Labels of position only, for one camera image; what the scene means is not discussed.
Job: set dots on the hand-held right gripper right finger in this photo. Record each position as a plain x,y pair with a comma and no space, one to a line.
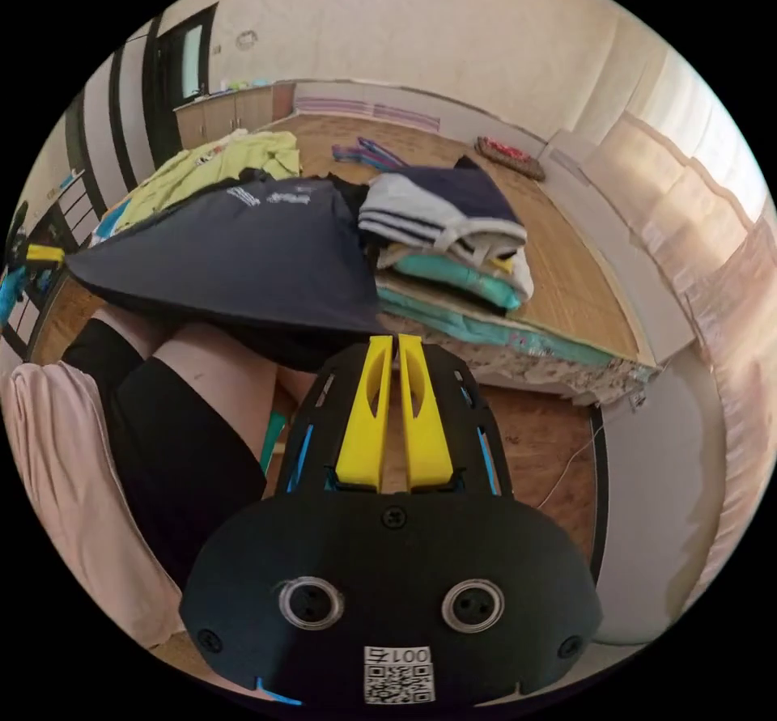
425,442

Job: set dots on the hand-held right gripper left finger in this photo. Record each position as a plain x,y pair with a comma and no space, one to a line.
363,430

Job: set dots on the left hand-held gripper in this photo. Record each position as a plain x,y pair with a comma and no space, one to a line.
12,290

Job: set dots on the dark gray short sleeve shirt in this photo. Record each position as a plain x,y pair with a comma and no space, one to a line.
243,254

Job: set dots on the white wardrobe with black stripes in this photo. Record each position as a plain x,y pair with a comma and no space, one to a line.
103,132

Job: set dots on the heap of yellow-green clothes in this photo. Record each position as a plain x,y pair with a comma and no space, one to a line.
200,169

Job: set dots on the bed with woven mat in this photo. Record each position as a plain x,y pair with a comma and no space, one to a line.
564,284

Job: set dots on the pile of folded clothes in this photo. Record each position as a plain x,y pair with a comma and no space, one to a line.
449,229

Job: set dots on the wooden cupboard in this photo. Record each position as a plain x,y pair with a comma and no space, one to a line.
224,114

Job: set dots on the dark framed door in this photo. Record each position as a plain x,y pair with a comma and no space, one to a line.
182,59

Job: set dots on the purple and blue hangers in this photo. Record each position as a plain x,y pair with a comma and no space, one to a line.
367,152

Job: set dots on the red patterned cushion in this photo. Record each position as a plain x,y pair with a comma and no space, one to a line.
513,158

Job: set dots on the beige curtain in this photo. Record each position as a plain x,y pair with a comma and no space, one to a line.
692,211

